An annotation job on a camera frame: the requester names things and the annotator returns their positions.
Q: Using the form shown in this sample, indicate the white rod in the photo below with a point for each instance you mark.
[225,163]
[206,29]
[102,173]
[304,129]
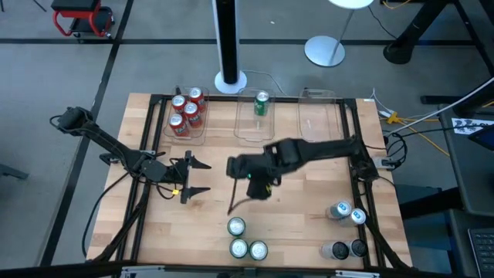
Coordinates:
[424,116]

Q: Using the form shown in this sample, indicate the dark grey desk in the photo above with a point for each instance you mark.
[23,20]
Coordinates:
[471,181]

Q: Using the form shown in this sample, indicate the red black rolling stool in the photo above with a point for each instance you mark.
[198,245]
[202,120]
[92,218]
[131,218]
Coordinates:
[75,4]

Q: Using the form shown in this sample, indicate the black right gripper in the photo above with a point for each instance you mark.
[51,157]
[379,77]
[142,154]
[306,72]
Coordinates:
[256,170]

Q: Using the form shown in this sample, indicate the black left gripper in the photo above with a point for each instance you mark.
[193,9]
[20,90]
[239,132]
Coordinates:
[187,177]

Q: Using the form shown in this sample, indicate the green Sprite soda can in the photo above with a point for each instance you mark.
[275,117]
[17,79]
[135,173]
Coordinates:
[236,226]
[238,248]
[261,102]
[258,250]

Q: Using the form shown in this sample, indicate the black white tower stand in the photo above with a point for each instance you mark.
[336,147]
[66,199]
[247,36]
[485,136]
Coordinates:
[228,46]

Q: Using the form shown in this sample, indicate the black aluminium table frame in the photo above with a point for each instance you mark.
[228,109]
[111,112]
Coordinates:
[289,99]

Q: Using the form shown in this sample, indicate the white paper black markers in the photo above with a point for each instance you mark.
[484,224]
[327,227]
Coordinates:
[469,125]

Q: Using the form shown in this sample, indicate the black desk leg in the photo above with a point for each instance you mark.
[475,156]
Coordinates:
[401,52]

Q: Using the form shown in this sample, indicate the orange Fanta soda can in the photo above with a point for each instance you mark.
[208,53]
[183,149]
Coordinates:
[178,103]
[191,114]
[196,96]
[178,125]

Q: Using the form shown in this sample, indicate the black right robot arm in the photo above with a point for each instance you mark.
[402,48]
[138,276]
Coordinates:
[328,148]

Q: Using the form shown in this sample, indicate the clear plastic bin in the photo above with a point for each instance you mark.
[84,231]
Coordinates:
[320,127]
[251,131]
[198,134]

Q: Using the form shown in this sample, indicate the silver blue slim drink can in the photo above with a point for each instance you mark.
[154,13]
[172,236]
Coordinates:
[339,210]
[357,217]

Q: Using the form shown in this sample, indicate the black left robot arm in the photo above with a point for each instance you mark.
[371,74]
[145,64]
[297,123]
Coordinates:
[112,144]

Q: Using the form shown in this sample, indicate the dark keyboard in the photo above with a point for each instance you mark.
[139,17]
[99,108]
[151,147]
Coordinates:
[482,251]

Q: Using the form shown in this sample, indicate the white power strip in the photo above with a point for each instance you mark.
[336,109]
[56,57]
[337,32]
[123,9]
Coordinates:
[384,113]

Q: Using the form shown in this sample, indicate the dark tablet screen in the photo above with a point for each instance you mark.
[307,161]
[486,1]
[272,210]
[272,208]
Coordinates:
[488,139]

